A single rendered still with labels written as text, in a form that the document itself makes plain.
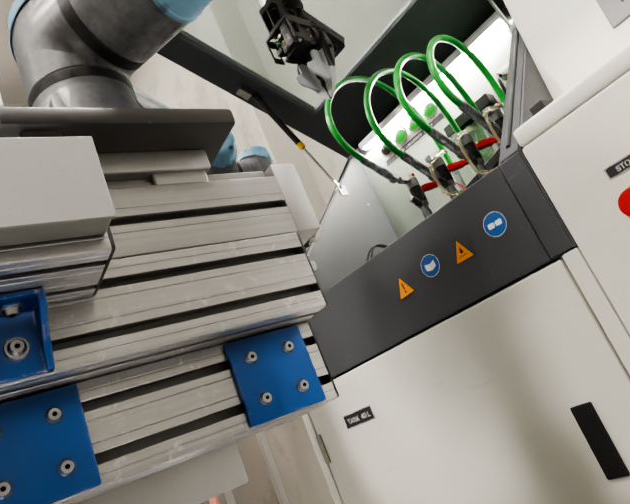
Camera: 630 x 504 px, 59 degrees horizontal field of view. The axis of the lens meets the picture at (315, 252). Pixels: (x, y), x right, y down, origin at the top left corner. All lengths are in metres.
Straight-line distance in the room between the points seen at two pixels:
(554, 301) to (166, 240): 0.54
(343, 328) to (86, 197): 0.76
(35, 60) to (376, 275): 0.64
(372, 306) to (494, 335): 0.25
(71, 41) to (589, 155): 0.64
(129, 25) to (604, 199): 0.61
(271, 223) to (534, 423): 0.51
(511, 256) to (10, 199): 0.67
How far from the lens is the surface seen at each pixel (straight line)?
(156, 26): 0.66
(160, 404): 0.54
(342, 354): 1.12
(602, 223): 0.81
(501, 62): 1.52
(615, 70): 0.82
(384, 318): 1.03
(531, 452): 0.93
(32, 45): 0.71
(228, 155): 1.15
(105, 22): 0.66
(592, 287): 0.83
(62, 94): 0.65
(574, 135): 0.83
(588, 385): 0.86
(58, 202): 0.41
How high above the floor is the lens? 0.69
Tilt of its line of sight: 17 degrees up
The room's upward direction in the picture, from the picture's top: 23 degrees counter-clockwise
